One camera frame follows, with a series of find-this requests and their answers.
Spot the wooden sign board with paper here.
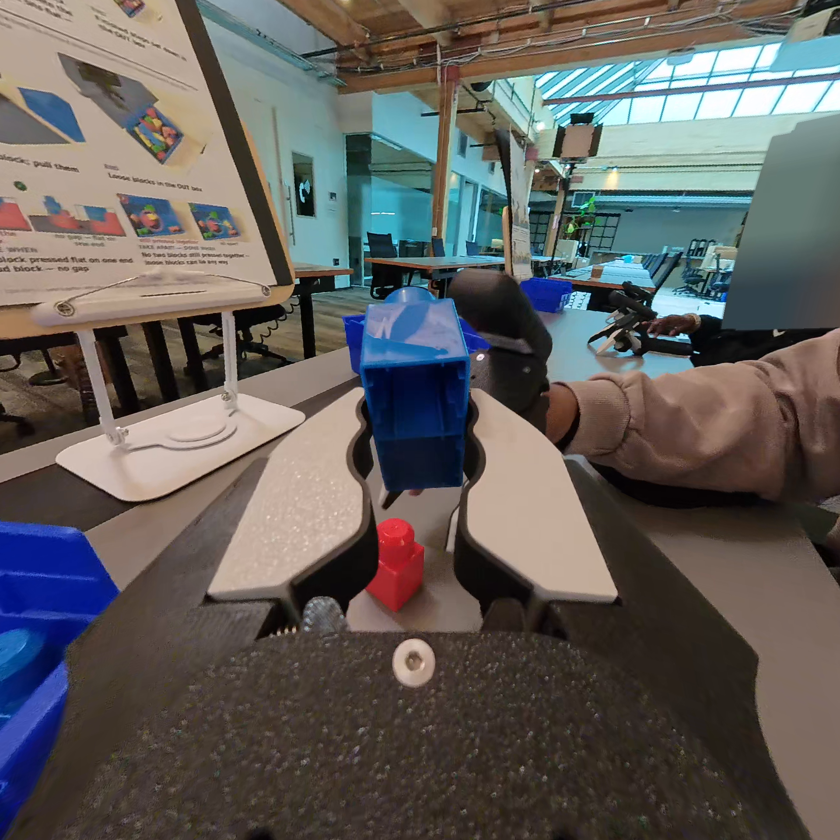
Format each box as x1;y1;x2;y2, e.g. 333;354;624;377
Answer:
0;0;296;342

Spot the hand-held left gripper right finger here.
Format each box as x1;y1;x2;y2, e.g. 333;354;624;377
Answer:
453;389;619;624

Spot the black office chair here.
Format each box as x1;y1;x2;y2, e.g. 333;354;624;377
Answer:
366;231;398;299
197;305;293;368

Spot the wooden desk with black legs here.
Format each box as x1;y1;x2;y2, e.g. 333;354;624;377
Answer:
289;262;355;362

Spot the black pole with camera box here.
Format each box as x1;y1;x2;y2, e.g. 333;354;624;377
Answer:
495;113;605;283

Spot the long wooden desk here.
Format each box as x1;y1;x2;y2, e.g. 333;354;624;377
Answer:
364;256;506;296

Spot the person's right hand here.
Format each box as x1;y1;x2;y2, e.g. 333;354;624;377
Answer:
543;382;580;454

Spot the person's right forearm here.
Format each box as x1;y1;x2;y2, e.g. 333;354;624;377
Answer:
564;328;840;503

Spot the red one-stud mega block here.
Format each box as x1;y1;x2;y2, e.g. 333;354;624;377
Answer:
365;518;426;613

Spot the blue two-stud mega block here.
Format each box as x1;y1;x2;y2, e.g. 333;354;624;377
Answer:
360;285;472;493

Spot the wooden pillar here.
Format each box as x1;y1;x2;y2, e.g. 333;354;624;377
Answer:
433;66;458;260

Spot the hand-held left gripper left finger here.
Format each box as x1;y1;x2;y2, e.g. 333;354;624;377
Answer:
205;386;382;624

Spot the white door with phone sign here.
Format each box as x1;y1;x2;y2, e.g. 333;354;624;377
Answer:
272;105;322;263

